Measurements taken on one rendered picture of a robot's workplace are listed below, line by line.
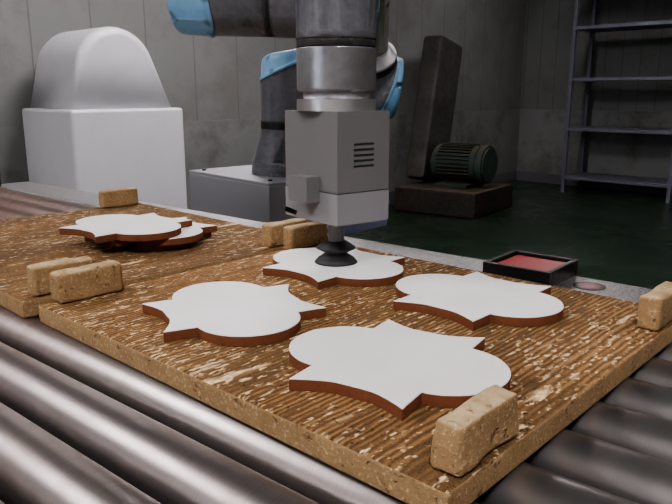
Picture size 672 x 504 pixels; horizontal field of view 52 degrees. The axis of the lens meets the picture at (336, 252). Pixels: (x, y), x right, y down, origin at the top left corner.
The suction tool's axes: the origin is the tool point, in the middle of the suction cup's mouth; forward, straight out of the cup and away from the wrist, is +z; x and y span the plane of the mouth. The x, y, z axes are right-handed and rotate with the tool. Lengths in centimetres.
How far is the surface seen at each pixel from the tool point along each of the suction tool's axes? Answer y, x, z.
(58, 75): -352, 78, -26
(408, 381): 25.5, -14.5, -0.1
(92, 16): -413, 121, -65
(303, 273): 1.6, -5.1, -0.1
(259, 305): 7.6, -13.6, -0.1
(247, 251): -12.5, -2.9, 0.7
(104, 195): -51, -5, -1
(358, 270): 4.0, -0.4, -0.2
